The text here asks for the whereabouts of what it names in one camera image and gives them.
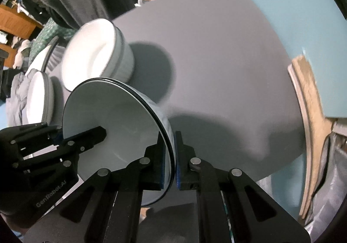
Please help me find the wooden board edge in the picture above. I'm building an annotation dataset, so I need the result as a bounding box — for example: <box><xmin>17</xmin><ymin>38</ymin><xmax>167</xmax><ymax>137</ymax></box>
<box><xmin>288</xmin><ymin>55</ymin><xmax>333</xmax><ymax>222</ymax></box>

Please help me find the wooden louvred wardrobe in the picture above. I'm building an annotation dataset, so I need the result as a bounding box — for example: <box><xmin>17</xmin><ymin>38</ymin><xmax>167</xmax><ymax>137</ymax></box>
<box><xmin>0</xmin><ymin>4</ymin><xmax>43</xmax><ymax>68</ymax></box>

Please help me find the black mesh office chair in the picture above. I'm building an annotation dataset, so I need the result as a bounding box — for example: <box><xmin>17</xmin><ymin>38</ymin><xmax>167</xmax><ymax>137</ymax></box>
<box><xmin>40</xmin><ymin>36</ymin><xmax>66</xmax><ymax>74</ymax></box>

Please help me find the white ribbed bowl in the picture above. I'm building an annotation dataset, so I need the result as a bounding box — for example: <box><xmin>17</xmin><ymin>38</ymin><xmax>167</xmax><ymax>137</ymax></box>
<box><xmin>62</xmin><ymin>77</ymin><xmax>176</xmax><ymax>206</ymax></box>
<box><xmin>61</xmin><ymin>19</ymin><xmax>135</xmax><ymax>91</ymax></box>

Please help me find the grey duvet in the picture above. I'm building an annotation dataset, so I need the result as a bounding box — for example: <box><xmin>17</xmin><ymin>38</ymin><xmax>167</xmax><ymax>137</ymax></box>
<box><xmin>5</xmin><ymin>69</ymin><xmax>37</xmax><ymax>127</ymax></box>

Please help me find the white plate black rim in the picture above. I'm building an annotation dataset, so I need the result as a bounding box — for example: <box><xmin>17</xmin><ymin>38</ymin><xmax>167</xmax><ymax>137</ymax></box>
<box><xmin>26</xmin><ymin>71</ymin><xmax>54</xmax><ymax>124</ymax></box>

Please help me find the green checkered tablecloth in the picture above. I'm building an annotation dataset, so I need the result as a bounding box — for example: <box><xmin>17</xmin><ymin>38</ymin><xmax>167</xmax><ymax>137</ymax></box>
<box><xmin>28</xmin><ymin>18</ymin><xmax>77</xmax><ymax>65</ymax></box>

